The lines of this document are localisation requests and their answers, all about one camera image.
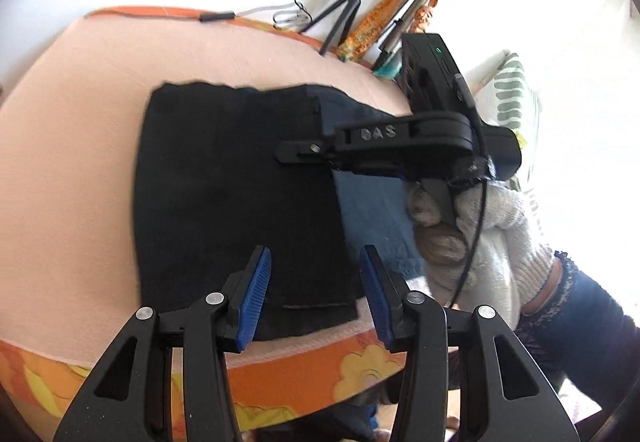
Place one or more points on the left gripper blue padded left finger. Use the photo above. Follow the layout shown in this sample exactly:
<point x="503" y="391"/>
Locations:
<point x="245" y="292"/>

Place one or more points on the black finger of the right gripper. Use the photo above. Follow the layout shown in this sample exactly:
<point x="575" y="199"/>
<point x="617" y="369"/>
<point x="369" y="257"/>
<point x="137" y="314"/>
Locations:
<point x="315" y="151"/>

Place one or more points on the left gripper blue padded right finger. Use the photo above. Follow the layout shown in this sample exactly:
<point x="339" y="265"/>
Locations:
<point x="382" y="289"/>

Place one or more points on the black pants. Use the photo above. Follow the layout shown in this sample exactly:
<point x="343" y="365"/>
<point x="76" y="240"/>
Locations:
<point x="208" y="190"/>

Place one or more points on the blue sleeved forearm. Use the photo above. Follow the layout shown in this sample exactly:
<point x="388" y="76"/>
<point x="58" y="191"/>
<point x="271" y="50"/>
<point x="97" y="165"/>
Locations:
<point x="585" y="333"/>

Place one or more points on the white gloved hand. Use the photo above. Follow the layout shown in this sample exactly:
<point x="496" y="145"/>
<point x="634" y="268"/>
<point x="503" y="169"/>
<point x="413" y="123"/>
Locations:
<point x="499" y="257"/>

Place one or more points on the green striped white pillow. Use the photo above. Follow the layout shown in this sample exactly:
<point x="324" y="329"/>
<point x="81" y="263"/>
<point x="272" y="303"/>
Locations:
<point x="506" y="99"/>

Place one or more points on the folded dark clothes stack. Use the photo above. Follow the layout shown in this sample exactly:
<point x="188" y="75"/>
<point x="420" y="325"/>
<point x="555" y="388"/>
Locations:
<point x="373" y="209"/>

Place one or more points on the teal tassel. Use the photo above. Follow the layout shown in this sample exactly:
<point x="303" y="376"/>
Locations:
<point x="390" y="69"/>

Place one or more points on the folded grey tripod stand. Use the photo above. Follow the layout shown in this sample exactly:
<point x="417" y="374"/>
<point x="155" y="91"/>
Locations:
<point x="415" y="19"/>

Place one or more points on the orange patterned scarf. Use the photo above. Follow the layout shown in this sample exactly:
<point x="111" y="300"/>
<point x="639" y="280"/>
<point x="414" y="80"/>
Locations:
<point x="370" y="29"/>

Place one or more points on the black mini tripod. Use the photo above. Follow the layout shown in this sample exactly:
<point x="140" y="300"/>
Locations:
<point x="341" y="26"/>

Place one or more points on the pink bed blanket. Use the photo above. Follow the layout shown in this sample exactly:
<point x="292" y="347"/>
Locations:
<point x="69" y="135"/>

